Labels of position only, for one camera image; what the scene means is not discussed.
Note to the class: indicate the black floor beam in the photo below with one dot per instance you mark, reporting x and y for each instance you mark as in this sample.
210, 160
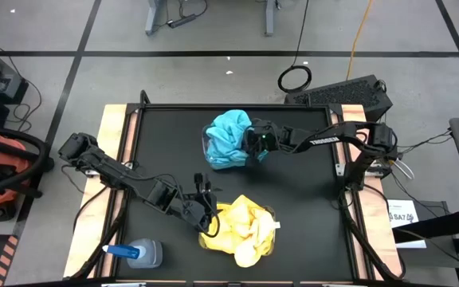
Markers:
444, 225

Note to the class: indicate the white paper sign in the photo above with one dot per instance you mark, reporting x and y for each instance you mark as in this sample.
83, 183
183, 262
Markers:
402, 217

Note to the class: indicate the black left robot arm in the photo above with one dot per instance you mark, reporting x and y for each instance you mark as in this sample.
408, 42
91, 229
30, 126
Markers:
110, 171

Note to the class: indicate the black computer tower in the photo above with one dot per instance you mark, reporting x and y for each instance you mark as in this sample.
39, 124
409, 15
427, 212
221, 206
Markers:
341, 93

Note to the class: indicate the clear plastic basket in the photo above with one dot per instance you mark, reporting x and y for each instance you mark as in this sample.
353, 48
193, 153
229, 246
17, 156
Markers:
204, 143
201, 239

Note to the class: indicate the black power strip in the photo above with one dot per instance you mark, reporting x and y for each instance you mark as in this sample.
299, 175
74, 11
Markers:
181, 20

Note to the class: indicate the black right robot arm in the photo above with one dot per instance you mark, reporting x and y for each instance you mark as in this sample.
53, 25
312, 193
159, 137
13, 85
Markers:
333, 139

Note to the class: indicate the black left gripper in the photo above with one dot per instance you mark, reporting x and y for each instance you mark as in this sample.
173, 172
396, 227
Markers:
193, 209

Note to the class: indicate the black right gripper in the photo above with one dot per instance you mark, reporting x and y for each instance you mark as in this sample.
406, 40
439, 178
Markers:
259, 133

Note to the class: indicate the grey desk leg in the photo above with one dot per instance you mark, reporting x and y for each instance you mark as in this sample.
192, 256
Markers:
151, 16
269, 16

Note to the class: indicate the spray bottle with blue nozzle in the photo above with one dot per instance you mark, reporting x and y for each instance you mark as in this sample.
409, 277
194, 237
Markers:
147, 253

